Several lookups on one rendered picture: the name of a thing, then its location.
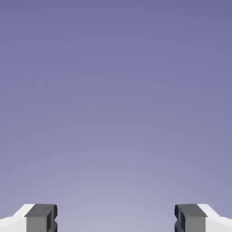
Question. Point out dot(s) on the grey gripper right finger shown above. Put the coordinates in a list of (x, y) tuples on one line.
[(194, 220)]

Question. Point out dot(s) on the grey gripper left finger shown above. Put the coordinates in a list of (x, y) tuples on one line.
[(37, 220)]

